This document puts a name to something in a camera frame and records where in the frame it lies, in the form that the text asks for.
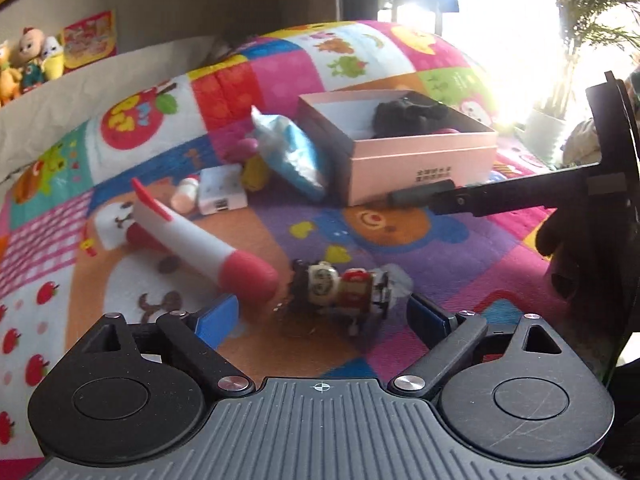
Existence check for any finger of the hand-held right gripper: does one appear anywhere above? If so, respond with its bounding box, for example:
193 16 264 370
389 165 593 218

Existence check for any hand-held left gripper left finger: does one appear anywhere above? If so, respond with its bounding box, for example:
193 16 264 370
82 294 256 396

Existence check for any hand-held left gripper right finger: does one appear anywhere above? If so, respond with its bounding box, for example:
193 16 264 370
392 292 568 396

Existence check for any pink cardboard box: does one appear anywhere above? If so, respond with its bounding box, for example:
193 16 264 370
296 91 499 207

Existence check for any white and red foam rocket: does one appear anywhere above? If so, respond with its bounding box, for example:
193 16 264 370
131 178 280 306

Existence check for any small toy figure keychain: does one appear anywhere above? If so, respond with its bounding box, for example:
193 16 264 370
287 259 413 338

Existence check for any blue and white wipes packet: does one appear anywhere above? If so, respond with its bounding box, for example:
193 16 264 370
250 106 331 203

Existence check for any person's right hand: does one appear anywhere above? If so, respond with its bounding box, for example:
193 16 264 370
536 206 585 307

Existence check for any colourful cartoon play mat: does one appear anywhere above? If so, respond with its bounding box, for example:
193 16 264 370
0 20 608 461

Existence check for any black plush toy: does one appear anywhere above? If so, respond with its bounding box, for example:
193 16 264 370
372 95 453 138

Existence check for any floral cloth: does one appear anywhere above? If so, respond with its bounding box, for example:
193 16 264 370
565 120 601 166

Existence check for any small white bottle red cap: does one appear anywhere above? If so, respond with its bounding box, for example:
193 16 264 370
170 176 201 212

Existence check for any white plant pot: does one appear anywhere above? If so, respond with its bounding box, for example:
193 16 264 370
522 107 568 163

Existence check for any white charger box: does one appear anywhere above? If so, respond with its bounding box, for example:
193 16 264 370
197 165 248 216

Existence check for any small yellow toy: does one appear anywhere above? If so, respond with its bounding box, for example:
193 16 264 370
241 155 271 192

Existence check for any green palm plant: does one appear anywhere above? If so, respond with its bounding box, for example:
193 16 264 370
542 0 640 116

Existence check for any beige sofa cover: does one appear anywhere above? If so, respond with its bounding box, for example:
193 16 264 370
0 35 236 186

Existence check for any red toy packaging box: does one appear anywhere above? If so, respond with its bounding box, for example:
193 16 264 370
62 10 118 70

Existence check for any banana plush toy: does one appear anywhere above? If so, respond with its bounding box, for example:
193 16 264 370
40 35 66 81

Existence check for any orange bird plush toy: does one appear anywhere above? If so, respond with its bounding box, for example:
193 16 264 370
0 40 23 106

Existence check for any baby doll plush toy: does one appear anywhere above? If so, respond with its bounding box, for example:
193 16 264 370
17 27 48 92

